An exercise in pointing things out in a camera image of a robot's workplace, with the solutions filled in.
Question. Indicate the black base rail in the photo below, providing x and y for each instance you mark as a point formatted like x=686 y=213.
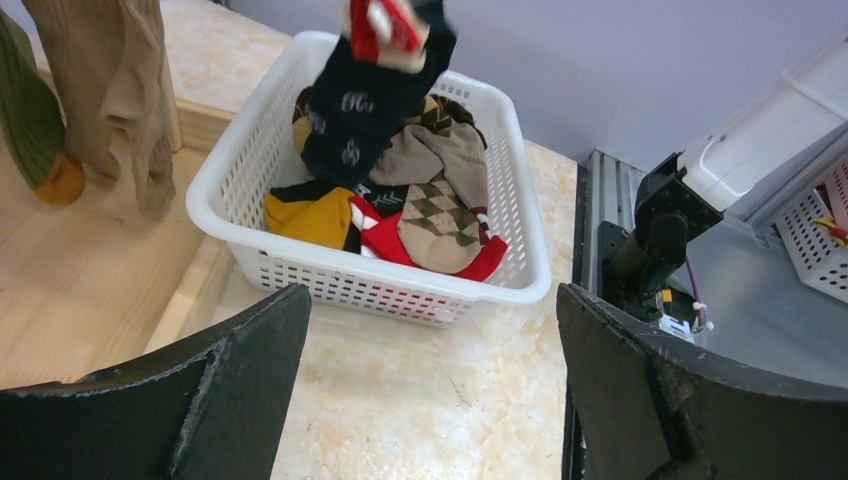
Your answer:
x=603 y=193

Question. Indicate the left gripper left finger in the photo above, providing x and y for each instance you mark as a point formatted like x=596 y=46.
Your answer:
x=208 y=406

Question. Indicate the tan ribbed sock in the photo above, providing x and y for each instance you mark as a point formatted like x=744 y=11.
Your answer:
x=107 y=59

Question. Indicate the olive striped sock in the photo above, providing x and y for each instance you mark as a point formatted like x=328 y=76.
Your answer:
x=32 y=125

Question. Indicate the grey tan sock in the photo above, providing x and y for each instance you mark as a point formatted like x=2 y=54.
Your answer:
x=417 y=155

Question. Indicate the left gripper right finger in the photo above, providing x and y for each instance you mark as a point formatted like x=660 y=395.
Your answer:
x=653 y=406

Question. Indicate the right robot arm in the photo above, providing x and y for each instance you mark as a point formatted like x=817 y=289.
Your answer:
x=689 y=192

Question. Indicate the navy blue sock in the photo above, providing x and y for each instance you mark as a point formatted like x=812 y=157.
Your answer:
x=342 y=124

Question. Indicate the mustard yellow sock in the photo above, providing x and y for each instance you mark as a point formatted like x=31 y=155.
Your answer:
x=314 y=212

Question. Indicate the white background basket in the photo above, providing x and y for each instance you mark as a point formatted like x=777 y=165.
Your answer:
x=814 y=232

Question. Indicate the red white striped sock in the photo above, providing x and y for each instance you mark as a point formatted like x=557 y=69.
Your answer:
x=387 y=238

